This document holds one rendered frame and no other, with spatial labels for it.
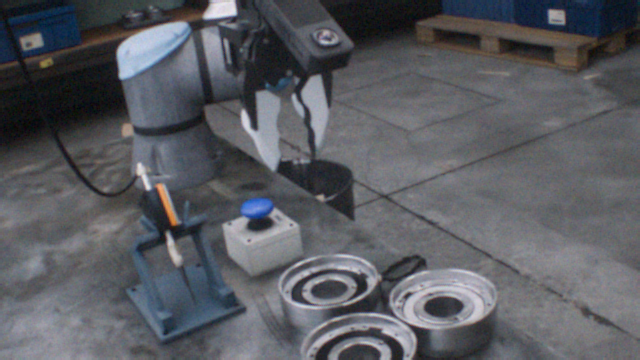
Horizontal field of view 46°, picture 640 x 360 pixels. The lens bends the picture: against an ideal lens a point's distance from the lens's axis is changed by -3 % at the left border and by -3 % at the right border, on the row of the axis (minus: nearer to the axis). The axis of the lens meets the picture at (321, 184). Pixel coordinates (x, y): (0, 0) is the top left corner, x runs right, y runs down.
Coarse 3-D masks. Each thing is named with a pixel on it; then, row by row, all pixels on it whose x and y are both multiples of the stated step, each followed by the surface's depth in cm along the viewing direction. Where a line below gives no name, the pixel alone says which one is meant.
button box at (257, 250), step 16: (224, 224) 93; (240, 224) 93; (272, 224) 91; (288, 224) 91; (240, 240) 89; (256, 240) 88; (272, 240) 89; (288, 240) 90; (240, 256) 91; (256, 256) 89; (272, 256) 90; (288, 256) 91; (256, 272) 90
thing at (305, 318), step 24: (312, 264) 84; (336, 264) 84; (360, 264) 83; (288, 288) 81; (312, 288) 81; (336, 288) 82; (288, 312) 78; (312, 312) 75; (336, 312) 75; (360, 312) 76
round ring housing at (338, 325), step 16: (336, 320) 73; (352, 320) 73; (368, 320) 73; (384, 320) 72; (320, 336) 72; (400, 336) 71; (304, 352) 69; (336, 352) 70; (352, 352) 71; (368, 352) 71; (384, 352) 69; (416, 352) 67
